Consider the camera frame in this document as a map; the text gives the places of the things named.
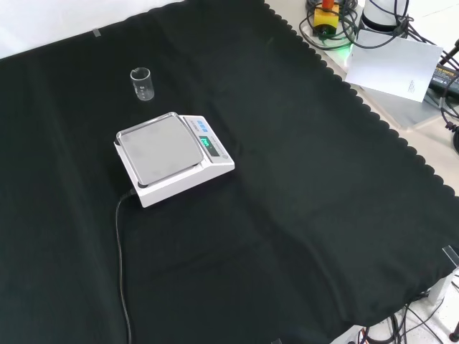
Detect small clear glass beaker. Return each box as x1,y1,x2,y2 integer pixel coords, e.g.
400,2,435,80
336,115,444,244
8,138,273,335
130,67,156,102

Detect black cloth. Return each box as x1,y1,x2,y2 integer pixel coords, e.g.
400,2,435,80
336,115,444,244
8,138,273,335
0,0,459,344

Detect white electronic balance steel pan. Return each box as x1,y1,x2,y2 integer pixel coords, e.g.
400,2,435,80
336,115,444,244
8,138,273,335
113,111,236,209

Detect yellow stop button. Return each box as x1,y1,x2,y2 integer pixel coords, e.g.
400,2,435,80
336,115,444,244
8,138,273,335
313,0,341,39

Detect pale board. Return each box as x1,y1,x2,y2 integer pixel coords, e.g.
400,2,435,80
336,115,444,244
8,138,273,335
344,29,445,104

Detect black power adapter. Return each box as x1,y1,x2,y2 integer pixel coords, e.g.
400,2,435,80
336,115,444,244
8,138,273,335
427,62,459,95

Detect clear tape strip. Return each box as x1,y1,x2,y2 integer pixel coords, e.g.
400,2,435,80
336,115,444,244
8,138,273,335
441,244,459,267

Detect white bench leg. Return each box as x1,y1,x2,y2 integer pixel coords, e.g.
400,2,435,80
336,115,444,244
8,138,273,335
427,267,458,305

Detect black tripod leg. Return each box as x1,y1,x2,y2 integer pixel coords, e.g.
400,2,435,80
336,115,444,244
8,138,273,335
439,38,459,67

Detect black balance power cable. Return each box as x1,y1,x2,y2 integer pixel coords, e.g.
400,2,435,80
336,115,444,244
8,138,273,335
115,188,138,344

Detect black cable loop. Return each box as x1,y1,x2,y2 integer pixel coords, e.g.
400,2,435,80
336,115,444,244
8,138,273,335
298,0,361,50

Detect grey base plate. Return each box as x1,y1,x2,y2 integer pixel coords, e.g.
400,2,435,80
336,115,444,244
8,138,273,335
353,85,459,131

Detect black ribbed cable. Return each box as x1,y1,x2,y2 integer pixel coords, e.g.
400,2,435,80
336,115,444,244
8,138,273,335
438,84,459,134

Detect black floor cable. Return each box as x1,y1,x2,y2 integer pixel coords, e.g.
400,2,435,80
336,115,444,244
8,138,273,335
358,292,456,344

